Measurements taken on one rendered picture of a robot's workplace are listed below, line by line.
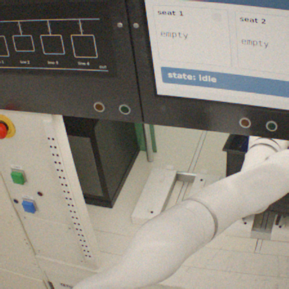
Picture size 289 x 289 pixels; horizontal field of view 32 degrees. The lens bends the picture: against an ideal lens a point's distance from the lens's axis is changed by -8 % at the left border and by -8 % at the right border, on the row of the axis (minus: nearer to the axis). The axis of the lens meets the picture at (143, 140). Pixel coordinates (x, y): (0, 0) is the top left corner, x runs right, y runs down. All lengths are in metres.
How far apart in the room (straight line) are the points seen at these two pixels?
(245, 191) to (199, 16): 0.34
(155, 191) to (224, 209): 0.66
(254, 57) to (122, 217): 0.83
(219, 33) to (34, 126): 0.47
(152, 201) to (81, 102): 0.60
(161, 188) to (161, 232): 0.78
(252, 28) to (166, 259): 0.38
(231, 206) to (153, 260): 0.21
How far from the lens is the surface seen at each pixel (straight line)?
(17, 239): 1.49
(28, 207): 1.32
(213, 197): 0.93
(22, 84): 1.06
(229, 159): 1.32
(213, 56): 0.87
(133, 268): 0.81
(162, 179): 1.60
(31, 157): 1.19
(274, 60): 0.85
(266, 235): 1.45
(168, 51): 0.89
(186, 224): 0.84
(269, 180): 1.00
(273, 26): 0.82
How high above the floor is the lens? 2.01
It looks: 39 degrees down
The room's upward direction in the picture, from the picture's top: 9 degrees counter-clockwise
